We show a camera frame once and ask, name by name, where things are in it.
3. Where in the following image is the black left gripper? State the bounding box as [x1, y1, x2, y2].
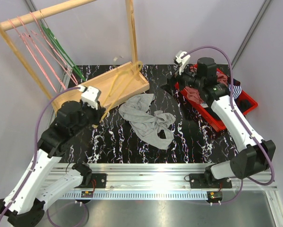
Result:
[70, 98, 106, 137]

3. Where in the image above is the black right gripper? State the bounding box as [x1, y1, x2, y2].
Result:
[161, 61, 204, 96]

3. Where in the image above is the salmon pink tank top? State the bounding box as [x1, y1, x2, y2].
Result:
[184, 64, 229, 106]

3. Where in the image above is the yellow hanger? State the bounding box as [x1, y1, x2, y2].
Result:
[93, 61, 144, 130]

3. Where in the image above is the grey tank top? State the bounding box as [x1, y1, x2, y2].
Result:
[119, 94, 176, 150]

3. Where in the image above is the navy maroon tank top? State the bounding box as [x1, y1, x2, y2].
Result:
[233, 79, 251, 113]

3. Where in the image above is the blue striped tank top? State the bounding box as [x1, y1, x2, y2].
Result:
[229, 85, 242, 100]

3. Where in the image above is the green hanger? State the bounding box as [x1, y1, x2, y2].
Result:
[41, 22, 86, 82]

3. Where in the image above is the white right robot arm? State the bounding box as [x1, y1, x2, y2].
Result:
[166, 52, 275, 188]

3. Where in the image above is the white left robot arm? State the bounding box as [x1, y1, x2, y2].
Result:
[0, 101, 105, 227]

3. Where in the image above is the wooden clothes rack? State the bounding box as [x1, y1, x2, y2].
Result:
[0, 0, 150, 110]

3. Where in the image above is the red plastic bin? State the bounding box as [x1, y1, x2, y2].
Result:
[172, 64, 258, 131]

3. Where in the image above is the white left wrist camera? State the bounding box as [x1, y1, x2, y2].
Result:
[78, 85, 101, 110]

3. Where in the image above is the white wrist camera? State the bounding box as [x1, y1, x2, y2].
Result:
[78, 85, 101, 110]
[174, 51, 190, 75]

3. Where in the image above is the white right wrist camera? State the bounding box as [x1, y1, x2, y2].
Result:
[174, 51, 190, 75]

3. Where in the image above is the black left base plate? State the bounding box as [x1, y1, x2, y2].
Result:
[84, 173, 107, 189]

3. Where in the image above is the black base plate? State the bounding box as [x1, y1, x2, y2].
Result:
[84, 173, 107, 189]
[189, 174, 232, 189]

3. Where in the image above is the aluminium mounting rail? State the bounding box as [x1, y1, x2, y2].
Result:
[12, 163, 283, 227]

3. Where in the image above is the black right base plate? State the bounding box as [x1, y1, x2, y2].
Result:
[189, 174, 232, 189]

